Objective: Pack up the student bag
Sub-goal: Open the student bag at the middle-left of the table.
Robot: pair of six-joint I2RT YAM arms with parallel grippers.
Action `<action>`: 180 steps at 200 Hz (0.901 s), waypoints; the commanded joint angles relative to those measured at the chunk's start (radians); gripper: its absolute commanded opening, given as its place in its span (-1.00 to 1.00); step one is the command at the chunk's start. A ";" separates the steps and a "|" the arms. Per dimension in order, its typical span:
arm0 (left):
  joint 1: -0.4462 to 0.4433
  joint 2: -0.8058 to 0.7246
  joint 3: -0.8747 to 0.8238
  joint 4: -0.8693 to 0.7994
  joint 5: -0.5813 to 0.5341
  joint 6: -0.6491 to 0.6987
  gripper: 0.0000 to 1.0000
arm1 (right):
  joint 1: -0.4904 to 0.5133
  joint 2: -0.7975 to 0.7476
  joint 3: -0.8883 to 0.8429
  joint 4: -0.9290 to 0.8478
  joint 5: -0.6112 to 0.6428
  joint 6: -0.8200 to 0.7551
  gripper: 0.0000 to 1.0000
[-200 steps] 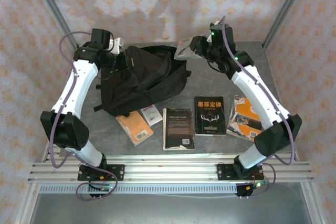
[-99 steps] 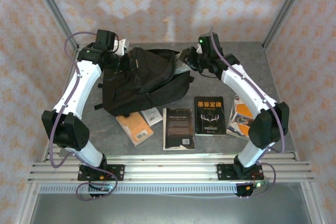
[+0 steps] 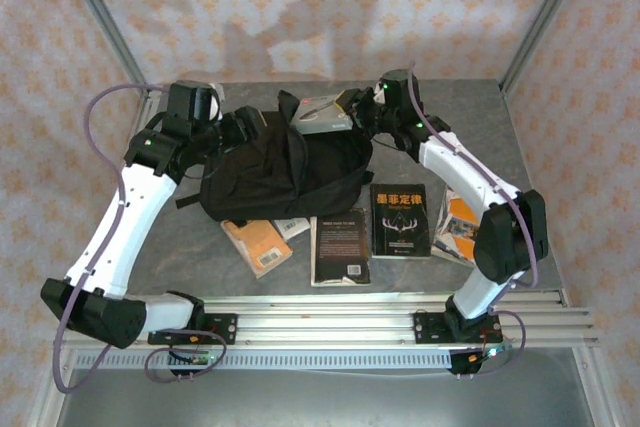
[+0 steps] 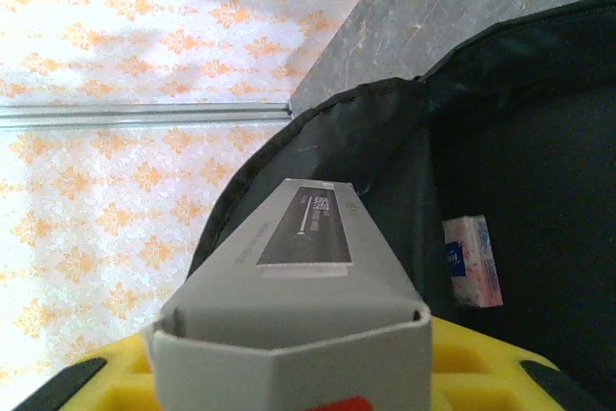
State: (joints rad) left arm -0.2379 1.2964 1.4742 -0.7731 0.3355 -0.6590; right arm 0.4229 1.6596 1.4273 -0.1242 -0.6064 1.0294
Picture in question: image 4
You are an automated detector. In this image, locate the small pink white packet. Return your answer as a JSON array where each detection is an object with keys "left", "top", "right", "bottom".
[{"left": 441, "top": 215, "right": 505, "bottom": 309}]

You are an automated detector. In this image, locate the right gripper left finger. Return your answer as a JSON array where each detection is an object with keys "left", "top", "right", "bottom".
[{"left": 13, "top": 328, "right": 160, "bottom": 411}]

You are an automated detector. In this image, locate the aluminium frame post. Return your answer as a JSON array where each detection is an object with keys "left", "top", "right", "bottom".
[{"left": 0, "top": 101, "right": 294, "bottom": 129}]

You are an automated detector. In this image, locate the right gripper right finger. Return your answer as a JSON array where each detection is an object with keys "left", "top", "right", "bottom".
[{"left": 427, "top": 317, "right": 613, "bottom": 411}]

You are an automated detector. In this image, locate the black backpack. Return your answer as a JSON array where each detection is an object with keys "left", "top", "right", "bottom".
[{"left": 185, "top": 0, "right": 616, "bottom": 411}]

